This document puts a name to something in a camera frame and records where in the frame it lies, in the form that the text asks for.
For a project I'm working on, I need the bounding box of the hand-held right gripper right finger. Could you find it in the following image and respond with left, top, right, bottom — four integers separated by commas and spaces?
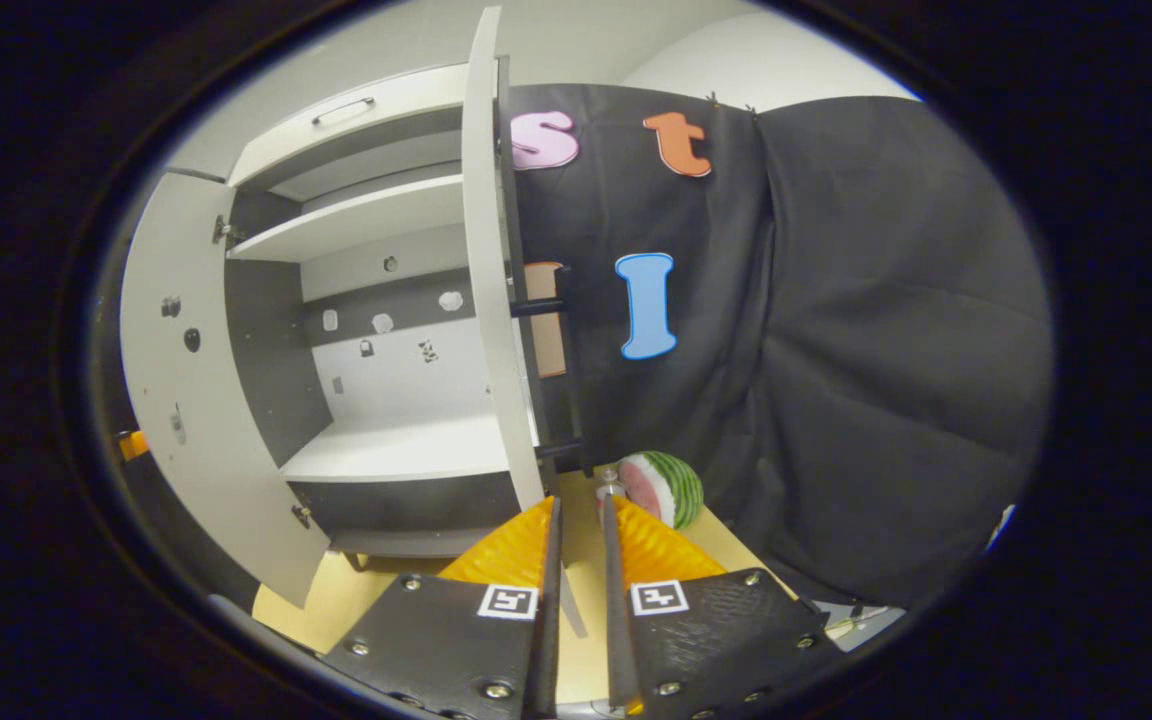
601, 495, 847, 720

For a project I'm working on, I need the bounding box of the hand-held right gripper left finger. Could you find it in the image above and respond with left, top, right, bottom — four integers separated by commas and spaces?
321, 496, 564, 720

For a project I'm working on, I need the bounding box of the white cabinet door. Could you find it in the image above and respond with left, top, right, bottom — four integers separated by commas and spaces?
119, 170, 332, 611
461, 5, 562, 513

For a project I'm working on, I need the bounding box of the white double-door shoe cabinet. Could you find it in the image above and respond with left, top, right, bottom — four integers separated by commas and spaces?
119, 5, 597, 611

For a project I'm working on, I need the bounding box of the black door handle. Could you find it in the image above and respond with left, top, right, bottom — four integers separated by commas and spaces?
511, 265, 597, 476

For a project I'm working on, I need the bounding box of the white cabinet shelf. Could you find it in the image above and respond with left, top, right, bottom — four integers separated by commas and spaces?
228, 175, 467, 264

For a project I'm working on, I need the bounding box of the toy watermelon slice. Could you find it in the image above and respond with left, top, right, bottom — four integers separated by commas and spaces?
616, 450, 705, 531

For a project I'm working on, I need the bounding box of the black backdrop cloth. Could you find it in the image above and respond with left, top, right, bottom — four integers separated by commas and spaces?
496, 83, 1055, 611

